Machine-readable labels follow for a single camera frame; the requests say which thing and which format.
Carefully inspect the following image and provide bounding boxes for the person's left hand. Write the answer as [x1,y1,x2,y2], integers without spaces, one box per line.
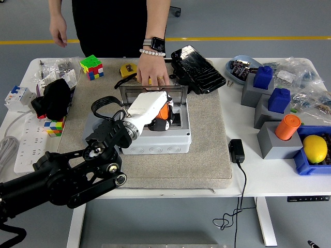
[136,53,171,91]

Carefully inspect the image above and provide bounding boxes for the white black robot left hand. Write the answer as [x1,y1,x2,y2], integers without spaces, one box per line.
[127,90,175,133]

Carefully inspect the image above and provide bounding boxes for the person's right hand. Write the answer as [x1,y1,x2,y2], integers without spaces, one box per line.
[49,15,68,48]

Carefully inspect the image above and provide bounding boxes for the orange cylinder battery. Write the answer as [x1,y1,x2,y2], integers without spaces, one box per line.
[156,103,170,120]
[275,114,302,141]

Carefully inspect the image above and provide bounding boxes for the smoky transparent box lid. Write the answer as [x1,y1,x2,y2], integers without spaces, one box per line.
[119,85,187,106]

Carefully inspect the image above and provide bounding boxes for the white plastic junction box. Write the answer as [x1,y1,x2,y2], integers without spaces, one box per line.
[120,99,192,155]

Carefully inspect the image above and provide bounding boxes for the blue square battery block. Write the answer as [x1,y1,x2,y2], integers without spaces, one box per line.
[267,88,291,114]
[252,66,274,90]

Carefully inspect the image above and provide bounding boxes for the black smart watch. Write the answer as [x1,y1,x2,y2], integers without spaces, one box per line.
[143,37,166,52]

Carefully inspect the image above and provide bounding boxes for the clear bag of metal nuts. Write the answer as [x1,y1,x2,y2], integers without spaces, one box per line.
[53,58,81,78]

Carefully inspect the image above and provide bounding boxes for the black desk control panel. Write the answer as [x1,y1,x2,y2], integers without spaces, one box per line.
[287,195,330,203]

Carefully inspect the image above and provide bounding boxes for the glossy black rectangular pouch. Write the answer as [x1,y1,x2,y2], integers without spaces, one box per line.
[171,45,227,95]

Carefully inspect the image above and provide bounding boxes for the clear bag with label cards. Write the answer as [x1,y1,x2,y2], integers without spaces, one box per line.
[32,64,78,97]

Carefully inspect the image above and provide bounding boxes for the large colourful puzzle cube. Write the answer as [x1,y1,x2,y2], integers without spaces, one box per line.
[79,55,104,81]

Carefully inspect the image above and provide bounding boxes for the white table leg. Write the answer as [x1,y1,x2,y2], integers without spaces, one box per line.
[66,199,87,248]
[253,196,278,246]

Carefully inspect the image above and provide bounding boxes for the person torso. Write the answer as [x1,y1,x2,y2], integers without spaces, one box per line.
[71,0,150,59]

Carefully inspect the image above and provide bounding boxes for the grey block with round hole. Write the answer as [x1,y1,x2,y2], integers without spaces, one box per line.
[82,112,125,155]

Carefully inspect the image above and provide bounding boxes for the black office chair base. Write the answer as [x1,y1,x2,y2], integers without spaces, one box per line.
[169,5,182,18]

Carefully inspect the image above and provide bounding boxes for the black cloth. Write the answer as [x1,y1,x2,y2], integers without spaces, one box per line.
[31,79,72,121]

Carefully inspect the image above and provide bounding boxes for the grey-brown fabric mat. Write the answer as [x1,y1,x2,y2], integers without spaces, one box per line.
[56,58,233,191]

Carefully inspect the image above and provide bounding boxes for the white circuit breaker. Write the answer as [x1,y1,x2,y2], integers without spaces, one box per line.
[4,85,37,112]

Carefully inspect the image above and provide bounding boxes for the light blue bowl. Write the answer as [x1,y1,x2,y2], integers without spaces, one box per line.
[225,55,263,86]

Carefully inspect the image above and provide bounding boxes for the blue plastic bin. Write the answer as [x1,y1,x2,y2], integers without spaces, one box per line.
[293,126,331,176]

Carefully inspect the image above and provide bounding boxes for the dark printed small packets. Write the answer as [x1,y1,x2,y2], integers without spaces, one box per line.
[230,59,252,78]

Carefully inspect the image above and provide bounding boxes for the small colourful puzzle cube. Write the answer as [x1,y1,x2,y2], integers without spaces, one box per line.
[43,116,66,138]

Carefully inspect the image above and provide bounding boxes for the yellow lemon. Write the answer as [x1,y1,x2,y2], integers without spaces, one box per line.
[302,135,328,164]

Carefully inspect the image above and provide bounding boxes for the black power adapter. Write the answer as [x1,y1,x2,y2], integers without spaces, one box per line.
[229,138,246,164]

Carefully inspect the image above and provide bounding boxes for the grey holder block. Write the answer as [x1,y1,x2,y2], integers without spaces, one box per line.
[240,74,275,107]
[253,94,292,129]
[257,121,304,160]

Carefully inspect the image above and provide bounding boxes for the white power strip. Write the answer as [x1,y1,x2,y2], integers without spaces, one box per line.
[14,113,49,174]

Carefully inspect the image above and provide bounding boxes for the clear bag of blue parts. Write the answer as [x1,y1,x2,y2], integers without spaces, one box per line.
[263,61,282,76]

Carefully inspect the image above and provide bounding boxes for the clear bag with white labels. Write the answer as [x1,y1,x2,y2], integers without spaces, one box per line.
[274,69,297,89]

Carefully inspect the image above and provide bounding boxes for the clear bag of mixed parts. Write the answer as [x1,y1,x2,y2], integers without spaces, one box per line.
[290,84,331,115]

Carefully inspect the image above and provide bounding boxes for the large clear bag blue parts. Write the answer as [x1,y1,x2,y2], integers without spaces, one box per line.
[283,57,327,87]

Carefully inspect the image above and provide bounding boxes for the white bead bracelet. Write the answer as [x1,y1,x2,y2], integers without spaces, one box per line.
[139,48,167,57]

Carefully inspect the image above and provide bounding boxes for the black strap bag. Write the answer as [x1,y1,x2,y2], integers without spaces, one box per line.
[164,58,201,95]

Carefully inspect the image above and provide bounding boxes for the black adapter cord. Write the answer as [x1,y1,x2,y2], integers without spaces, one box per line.
[212,162,257,248]

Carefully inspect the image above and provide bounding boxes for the white round cable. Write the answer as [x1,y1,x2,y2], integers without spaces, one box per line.
[0,110,36,131]

